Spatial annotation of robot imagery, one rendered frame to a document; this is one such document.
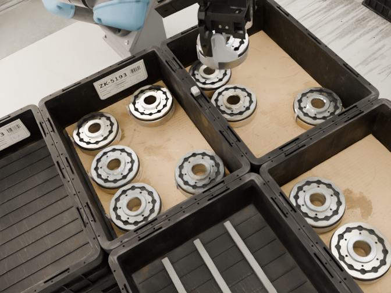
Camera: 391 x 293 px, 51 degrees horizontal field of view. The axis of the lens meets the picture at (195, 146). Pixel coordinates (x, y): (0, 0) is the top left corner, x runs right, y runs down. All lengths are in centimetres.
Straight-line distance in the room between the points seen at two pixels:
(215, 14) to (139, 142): 37
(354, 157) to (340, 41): 50
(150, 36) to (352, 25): 60
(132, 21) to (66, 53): 80
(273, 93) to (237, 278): 44
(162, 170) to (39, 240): 28
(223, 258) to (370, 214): 29
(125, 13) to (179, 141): 39
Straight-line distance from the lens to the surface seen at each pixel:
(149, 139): 93
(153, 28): 122
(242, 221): 81
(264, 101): 96
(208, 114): 82
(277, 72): 102
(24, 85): 136
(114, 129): 93
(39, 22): 281
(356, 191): 86
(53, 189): 94
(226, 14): 68
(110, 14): 61
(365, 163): 90
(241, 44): 82
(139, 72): 99
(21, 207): 95
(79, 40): 143
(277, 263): 79
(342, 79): 93
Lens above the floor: 158
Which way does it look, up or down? 56 degrees down
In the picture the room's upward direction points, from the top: 12 degrees counter-clockwise
